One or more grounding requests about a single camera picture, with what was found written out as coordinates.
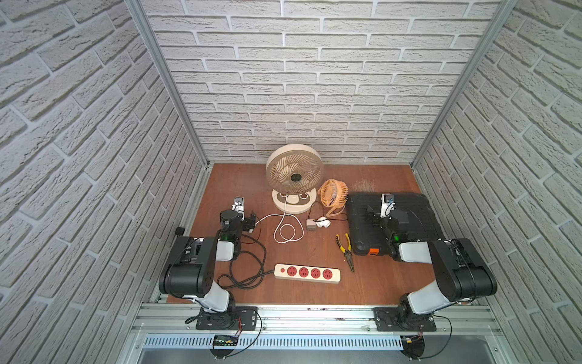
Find beige red power strip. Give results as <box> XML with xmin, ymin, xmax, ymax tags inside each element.
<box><xmin>274</xmin><ymin>264</ymin><xmax>341</xmax><ymax>284</ymax></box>

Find black small fan USB cable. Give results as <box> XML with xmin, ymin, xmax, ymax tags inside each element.
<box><xmin>308</xmin><ymin>201</ymin><xmax>349</xmax><ymax>223</ymax></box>

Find large beige desk fan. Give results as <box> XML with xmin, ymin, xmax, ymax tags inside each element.
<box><xmin>266</xmin><ymin>144</ymin><xmax>324</xmax><ymax>215</ymax></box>

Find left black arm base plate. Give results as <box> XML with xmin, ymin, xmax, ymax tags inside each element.
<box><xmin>196</xmin><ymin>306</ymin><xmax>259</xmax><ymax>331</ymax></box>

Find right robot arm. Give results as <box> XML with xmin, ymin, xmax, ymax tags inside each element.
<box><xmin>368</xmin><ymin>203</ymin><xmax>498</xmax><ymax>325</ymax></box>

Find yellow black pliers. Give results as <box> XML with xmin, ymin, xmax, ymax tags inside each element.
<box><xmin>336</xmin><ymin>233</ymin><xmax>355</xmax><ymax>273</ymax></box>

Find aluminium front frame rail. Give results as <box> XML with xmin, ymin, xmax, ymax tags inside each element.
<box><xmin>130</xmin><ymin>303</ymin><xmax>502</xmax><ymax>336</ymax></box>

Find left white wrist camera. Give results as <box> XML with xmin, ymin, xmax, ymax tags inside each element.
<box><xmin>232</xmin><ymin>197</ymin><xmax>244</xmax><ymax>213</ymax></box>

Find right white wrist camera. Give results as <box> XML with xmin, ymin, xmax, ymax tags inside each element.
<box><xmin>380</xmin><ymin>194</ymin><xmax>396</xmax><ymax>218</ymax></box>

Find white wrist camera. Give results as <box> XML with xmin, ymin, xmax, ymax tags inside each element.
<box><xmin>232</xmin><ymin>197</ymin><xmax>244</xmax><ymax>213</ymax></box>
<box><xmin>380</xmin><ymin>194</ymin><xmax>396</xmax><ymax>218</ymax></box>

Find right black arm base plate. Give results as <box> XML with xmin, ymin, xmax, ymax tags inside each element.
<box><xmin>372</xmin><ymin>306</ymin><xmax>437</xmax><ymax>332</ymax></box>

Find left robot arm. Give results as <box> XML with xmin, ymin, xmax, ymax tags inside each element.
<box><xmin>159</xmin><ymin>209</ymin><xmax>257</xmax><ymax>314</ymax></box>

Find black tool case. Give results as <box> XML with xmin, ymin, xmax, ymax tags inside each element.
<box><xmin>346</xmin><ymin>192</ymin><xmax>445</xmax><ymax>257</ymax></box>

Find white round adapter plug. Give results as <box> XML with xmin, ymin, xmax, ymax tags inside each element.
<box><xmin>315</xmin><ymin>216</ymin><xmax>331</xmax><ymax>228</ymax></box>

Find small orange desk fan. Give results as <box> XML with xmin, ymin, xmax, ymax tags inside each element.
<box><xmin>318</xmin><ymin>179</ymin><xmax>349</xmax><ymax>218</ymax></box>

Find pink USB charger adapter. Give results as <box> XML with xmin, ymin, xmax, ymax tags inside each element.
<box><xmin>306</xmin><ymin>219</ymin><xmax>318</xmax><ymax>231</ymax></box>

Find black power strip cable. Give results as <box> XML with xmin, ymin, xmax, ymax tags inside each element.
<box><xmin>216</xmin><ymin>231</ymin><xmax>276</xmax><ymax>291</ymax></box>

